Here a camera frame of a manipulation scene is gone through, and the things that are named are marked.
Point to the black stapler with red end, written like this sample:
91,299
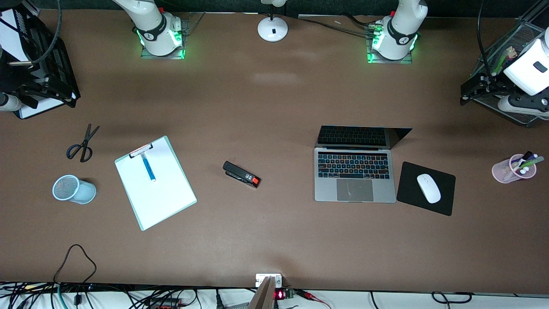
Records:
240,174

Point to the light blue mesh cup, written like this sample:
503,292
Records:
81,192

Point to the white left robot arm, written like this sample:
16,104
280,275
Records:
401,25

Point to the white mount block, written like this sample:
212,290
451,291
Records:
262,279

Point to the purple marker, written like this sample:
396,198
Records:
531,159

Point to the light green clipboard with paper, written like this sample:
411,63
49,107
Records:
163,197

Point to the blue marker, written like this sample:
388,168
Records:
148,168

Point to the black mouse pad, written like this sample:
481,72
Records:
409,191

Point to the black scissors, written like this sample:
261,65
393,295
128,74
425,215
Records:
83,148

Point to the green marker in cup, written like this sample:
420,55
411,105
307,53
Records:
538,160

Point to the circuit board with red display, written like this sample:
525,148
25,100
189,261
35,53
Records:
283,294

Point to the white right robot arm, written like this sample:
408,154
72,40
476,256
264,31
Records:
150,21

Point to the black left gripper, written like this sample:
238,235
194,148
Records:
493,82

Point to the black capped marker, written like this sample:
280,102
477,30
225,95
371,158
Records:
526,155

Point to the pink translucent pen cup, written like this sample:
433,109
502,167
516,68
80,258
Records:
502,171

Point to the green marker in tray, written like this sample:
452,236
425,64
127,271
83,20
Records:
499,65

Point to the grey camera stand post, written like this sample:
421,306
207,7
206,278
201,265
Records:
263,296

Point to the white computer mouse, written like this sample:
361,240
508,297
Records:
429,189

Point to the white lamp base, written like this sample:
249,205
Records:
272,30

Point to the white paper sheet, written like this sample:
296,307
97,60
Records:
10,40

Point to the silver laptop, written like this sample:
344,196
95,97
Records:
354,180

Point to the black stacked document tray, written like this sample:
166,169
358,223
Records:
62,71

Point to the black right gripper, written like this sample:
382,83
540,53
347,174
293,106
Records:
13,78

